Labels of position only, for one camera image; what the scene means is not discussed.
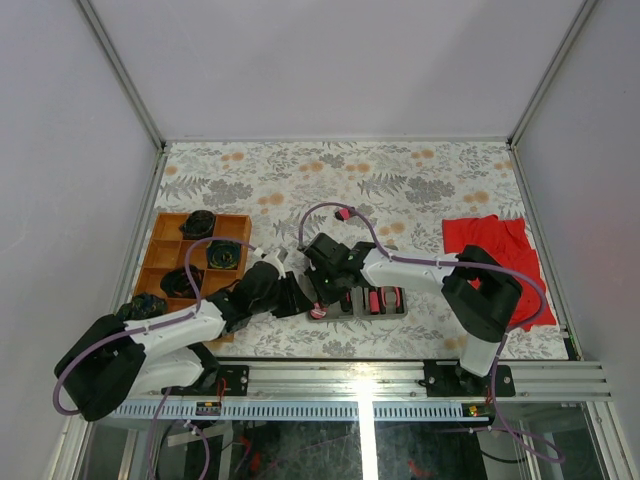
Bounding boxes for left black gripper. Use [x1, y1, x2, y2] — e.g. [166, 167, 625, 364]
[252, 273, 316, 320]

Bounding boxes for small red tape measure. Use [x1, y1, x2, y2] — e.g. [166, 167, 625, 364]
[309, 303, 327, 320]

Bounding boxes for grey plastic tool case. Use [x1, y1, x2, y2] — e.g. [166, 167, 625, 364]
[299, 275, 408, 322]

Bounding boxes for pink black screwdriver short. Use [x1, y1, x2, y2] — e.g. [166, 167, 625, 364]
[368, 289, 380, 315]

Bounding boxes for pink black pliers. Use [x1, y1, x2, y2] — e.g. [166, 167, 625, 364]
[378, 287, 404, 314]

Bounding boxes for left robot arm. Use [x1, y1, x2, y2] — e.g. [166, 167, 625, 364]
[53, 260, 314, 421]

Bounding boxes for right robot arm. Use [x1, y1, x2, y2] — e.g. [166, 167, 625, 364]
[299, 233, 522, 395]

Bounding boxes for pink black bit holder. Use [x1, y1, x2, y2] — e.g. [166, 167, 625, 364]
[334, 208, 353, 221]

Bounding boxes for rolled dark sock middle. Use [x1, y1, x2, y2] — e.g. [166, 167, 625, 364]
[206, 240, 242, 270]

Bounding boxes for rolled dark sock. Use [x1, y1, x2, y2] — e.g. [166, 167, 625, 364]
[160, 265, 204, 299]
[179, 210, 216, 240]
[206, 240, 242, 270]

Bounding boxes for rolled dark sock lower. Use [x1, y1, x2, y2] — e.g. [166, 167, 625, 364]
[160, 265, 204, 299]

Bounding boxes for rolled dark sock top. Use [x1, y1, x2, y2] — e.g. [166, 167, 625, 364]
[179, 210, 216, 240]

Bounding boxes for red cloth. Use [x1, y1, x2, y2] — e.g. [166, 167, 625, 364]
[442, 215, 557, 332]

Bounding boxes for rolled dark sock outside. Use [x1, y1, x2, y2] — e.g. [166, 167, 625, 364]
[115, 293, 168, 322]

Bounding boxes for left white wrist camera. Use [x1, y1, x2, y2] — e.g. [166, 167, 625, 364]
[252, 247, 288, 277]

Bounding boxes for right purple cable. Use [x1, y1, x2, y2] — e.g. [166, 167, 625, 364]
[297, 201, 566, 464]

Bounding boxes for aluminium front rail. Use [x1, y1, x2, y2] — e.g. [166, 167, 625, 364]
[111, 361, 612, 421]

